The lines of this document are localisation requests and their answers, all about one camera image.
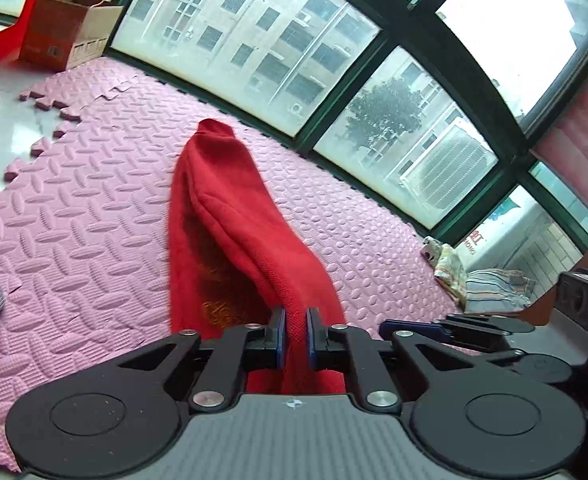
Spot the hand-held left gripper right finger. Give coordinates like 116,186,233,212
306,307,480,411

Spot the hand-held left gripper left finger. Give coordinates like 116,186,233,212
108,307,287,411

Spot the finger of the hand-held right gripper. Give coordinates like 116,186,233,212
379,319,508,356
446,313,535,335

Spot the red knitted garment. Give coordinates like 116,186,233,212
168,118,348,395

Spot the striped folded cloth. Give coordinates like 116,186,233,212
464,268,537,316

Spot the floral folded cloth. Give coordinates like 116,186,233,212
420,236,467,306

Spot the pink curtain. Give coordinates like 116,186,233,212
531,67,588,221

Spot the pink foam floor mat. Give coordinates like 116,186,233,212
0,56,469,461

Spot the dark green window frame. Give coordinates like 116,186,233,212
0,0,588,256

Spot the brown cardboard box with handle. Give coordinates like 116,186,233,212
19,0,125,72

